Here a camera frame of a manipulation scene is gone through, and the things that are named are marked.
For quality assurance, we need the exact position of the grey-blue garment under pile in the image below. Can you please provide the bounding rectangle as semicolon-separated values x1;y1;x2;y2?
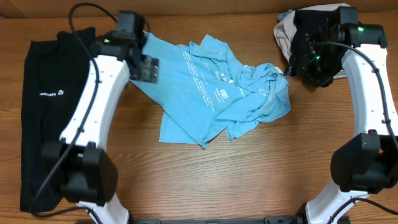
277;9;294;22

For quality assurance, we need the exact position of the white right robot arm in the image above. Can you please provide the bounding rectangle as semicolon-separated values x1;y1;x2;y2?
288;6;397;223

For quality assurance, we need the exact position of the light blue t-shirt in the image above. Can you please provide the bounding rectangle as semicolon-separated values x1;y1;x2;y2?
134;32;290;148

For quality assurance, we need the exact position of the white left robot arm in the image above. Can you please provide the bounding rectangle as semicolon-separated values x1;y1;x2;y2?
39;11;159;223

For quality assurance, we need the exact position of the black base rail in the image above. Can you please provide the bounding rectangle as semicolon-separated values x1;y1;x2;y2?
133;216;297;224

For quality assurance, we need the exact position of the black folded garment with logo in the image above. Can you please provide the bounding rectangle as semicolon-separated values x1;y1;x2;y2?
20;27;95;212

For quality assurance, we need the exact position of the beige folded garment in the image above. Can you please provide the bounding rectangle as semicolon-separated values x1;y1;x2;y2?
274;3;350;63

